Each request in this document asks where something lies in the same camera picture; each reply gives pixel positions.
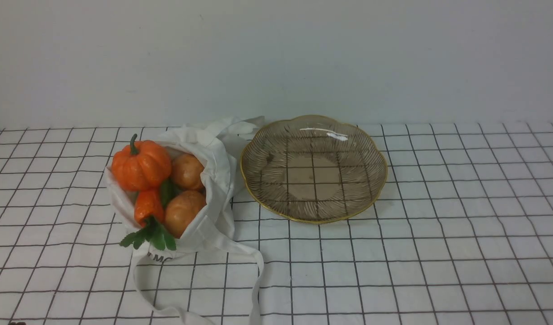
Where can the gold-rimmed glass plate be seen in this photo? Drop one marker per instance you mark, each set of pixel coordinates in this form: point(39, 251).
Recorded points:
point(313, 169)

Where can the white grid tablecloth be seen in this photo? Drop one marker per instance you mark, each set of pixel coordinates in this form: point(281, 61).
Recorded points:
point(462, 234)

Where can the green toy vegetable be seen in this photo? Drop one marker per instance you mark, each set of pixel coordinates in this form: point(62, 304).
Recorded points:
point(168, 190)

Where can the orange toy carrot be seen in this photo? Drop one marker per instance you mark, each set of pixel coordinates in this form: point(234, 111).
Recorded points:
point(149, 215)

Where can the orange toy pumpkin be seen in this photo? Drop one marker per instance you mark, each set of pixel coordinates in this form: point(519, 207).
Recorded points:
point(141, 165)

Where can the white canvas tote bag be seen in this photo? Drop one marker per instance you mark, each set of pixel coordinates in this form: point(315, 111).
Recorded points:
point(217, 146)

